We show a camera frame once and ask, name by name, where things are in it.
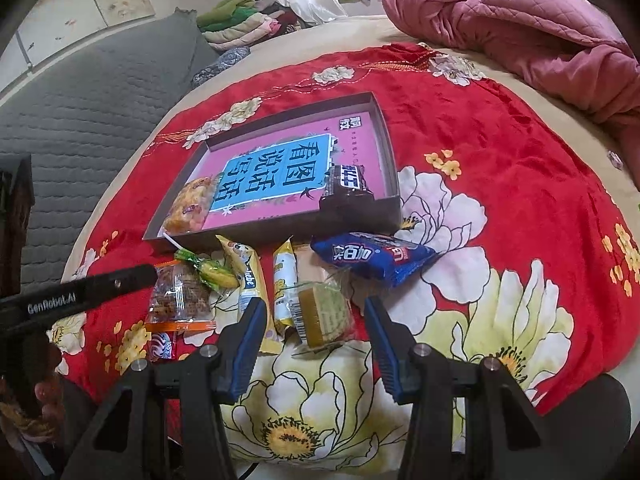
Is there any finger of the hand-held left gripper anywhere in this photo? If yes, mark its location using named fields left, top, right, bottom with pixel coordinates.
left=75, top=263, right=159, bottom=306

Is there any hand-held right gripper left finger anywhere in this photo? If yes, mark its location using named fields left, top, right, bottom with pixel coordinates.
left=62, top=297, right=268, bottom=480

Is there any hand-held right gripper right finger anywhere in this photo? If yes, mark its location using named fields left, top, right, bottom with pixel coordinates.
left=364, top=296, right=566, bottom=480

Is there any brown snack clear packet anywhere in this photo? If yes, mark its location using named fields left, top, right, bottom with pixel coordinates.
left=145, top=260, right=217, bottom=332

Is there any green cake clear packet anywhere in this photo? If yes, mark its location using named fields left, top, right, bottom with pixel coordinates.
left=290, top=280, right=357, bottom=348

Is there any red snack packet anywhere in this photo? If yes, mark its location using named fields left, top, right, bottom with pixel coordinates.
left=149, top=330, right=180, bottom=363

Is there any narrow yellow snack packet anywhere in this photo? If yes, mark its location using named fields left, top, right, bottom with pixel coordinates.
left=272, top=239, right=301, bottom=333

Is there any wide yellow snack packet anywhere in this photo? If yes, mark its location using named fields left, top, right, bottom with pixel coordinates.
left=215, top=235, right=281, bottom=356

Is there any corn lollipop with white stick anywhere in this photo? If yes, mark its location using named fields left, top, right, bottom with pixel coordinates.
left=161, top=231, right=242, bottom=291

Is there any blue cookie packet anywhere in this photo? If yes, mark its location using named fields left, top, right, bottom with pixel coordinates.
left=310, top=231, right=440, bottom=288

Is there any brown cardboard box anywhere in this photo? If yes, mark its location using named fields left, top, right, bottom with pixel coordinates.
left=142, top=91, right=402, bottom=256

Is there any person's left hand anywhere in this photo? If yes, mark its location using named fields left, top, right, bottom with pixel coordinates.
left=0, top=342, right=68, bottom=441

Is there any dark wooden furniture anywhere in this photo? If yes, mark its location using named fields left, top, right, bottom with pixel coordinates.
left=0, top=155, right=35, bottom=301

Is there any yellow puffed snack packet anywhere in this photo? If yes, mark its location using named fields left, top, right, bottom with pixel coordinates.
left=162, top=175, right=221, bottom=235

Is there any grey quilted mattress pad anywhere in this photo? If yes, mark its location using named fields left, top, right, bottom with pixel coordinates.
left=0, top=7, right=221, bottom=291

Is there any dark chocolate bar packet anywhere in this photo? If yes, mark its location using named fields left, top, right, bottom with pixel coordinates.
left=318, top=162, right=375, bottom=211

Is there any pink book with blue label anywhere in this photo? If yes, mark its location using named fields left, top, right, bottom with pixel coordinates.
left=162, top=110, right=386, bottom=233

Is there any dark floral cloth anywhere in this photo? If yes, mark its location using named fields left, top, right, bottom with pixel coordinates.
left=191, top=46, right=251, bottom=86

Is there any red floral blanket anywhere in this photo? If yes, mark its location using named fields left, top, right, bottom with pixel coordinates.
left=60, top=42, right=640, bottom=480

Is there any floral wardrobe door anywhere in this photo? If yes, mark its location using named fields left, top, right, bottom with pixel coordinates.
left=0, top=0, right=157, bottom=96

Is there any pile of folded clothes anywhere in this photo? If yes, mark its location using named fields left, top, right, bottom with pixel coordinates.
left=196, top=0, right=306, bottom=51

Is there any pink quilted comforter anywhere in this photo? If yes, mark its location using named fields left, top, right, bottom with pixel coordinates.
left=382, top=0, right=640, bottom=186

